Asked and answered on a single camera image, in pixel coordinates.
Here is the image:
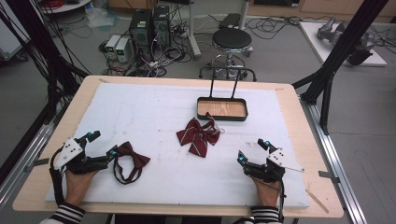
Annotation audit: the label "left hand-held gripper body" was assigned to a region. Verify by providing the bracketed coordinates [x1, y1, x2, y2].
[53, 137, 110, 175]

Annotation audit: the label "white table leg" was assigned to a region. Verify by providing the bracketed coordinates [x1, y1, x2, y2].
[186, 0, 203, 61]

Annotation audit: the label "black rack with wooden tray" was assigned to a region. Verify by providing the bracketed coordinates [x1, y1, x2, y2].
[196, 66, 258, 122]

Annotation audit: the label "striped red bow tie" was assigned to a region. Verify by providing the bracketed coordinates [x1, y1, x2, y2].
[176, 112, 221, 159]

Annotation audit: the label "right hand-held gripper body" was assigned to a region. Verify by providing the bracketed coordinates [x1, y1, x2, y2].
[243, 147, 306, 184]

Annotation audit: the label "clear plastic bag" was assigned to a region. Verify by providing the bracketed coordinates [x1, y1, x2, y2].
[84, 2, 120, 30]

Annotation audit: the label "grey metal bracket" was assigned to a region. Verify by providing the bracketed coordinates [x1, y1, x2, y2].
[23, 157, 50, 174]
[318, 170, 341, 184]

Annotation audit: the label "black flat floor device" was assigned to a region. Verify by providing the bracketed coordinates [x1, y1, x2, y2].
[219, 12, 243, 31]

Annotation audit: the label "white power supply unit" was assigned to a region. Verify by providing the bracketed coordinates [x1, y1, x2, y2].
[115, 37, 131, 63]
[105, 34, 121, 61]

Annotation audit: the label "person's right striped sleeve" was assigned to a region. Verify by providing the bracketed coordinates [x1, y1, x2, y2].
[248, 205, 282, 224]

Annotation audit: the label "black frame post with cables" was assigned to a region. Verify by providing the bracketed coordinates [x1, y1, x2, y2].
[0, 0, 92, 125]

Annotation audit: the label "plain dark red bow tie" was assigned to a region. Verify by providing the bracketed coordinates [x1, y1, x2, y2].
[112, 141, 151, 186]

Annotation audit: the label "aluminium rail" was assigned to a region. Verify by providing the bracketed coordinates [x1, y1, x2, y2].
[0, 120, 62, 213]
[299, 94, 369, 224]

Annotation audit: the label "person's striped sleeve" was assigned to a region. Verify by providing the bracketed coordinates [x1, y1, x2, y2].
[39, 202, 87, 224]
[248, 205, 282, 224]

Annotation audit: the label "small black computer tower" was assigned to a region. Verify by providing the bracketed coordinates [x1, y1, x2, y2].
[152, 5, 172, 49]

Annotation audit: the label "person's right hand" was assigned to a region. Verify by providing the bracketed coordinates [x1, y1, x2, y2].
[251, 177, 282, 208]

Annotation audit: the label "tangle of floor cables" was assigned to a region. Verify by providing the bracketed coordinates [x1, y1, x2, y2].
[98, 6, 200, 78]

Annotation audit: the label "thin wooden stick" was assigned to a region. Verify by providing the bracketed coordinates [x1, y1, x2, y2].
[304, 188, 330, 215]

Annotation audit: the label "black round stool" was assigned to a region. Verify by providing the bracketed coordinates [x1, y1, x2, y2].
[199, 27, 255, 79]

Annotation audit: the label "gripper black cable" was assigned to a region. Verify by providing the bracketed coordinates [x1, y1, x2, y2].
[277, 179, 287, 223]
[49, 147, 67, 207]

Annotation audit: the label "white foam mat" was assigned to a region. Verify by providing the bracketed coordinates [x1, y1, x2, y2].
[44, 81, 311, 210]

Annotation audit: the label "large black computer tower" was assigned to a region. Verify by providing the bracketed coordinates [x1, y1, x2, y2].
[128, 8, 154, 62]

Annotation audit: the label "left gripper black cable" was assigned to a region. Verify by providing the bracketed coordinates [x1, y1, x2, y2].
[49, 147, 67, 207]

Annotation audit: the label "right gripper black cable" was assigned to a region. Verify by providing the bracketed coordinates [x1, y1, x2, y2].
[277, 179, 287, 223]

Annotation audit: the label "white floor board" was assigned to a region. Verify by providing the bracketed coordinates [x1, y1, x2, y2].
[298, 21, 389, 67]

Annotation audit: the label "person's left hand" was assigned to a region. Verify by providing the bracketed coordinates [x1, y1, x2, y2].
[64, 169, 101, 207]

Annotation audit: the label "person's left striped sleeve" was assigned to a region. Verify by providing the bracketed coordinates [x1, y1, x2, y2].
[39, 202, 87, 224]

